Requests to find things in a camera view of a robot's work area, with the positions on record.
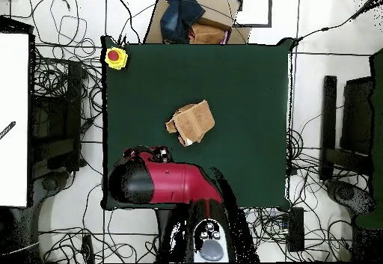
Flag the blue denim jeans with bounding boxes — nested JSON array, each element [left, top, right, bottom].
[[159, 0, 206, 43]]

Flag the folded brown towel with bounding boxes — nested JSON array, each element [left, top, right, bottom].
[[189, 23, 227, 45]]

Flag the black striped rod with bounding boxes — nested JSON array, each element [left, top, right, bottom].
[[0, 120, 16, 141]]

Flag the green cloth covered furniture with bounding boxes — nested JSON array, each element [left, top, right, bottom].
[[355, 48, 383, 230]]

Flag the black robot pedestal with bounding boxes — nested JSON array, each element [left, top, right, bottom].
[[155, 208, 195, 263]]

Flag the yellow emergency stop button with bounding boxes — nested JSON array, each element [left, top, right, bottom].
[[104, 46, 129, 70]]

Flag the black caster base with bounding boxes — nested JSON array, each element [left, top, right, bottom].
[[325, 179, 376, 217], [32, 171, 71, 211]]

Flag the thick black cable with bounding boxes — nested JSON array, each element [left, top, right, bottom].
[[291, 0, 383, 48]]

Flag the dark green table cloth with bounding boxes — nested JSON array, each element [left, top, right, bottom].
[[100, 35, 294, 212]]

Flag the brown cardboard box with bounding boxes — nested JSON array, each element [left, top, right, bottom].
[[143, 0, 252, 45]]

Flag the white panel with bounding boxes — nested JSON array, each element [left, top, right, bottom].
[[0, 32, 30, 208]]

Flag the black equipment stand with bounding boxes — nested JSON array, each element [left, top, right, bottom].
[[29, 60, 83, 175]]

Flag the tan terry towel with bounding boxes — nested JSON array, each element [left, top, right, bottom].
[[165, 99, 215, 147]]

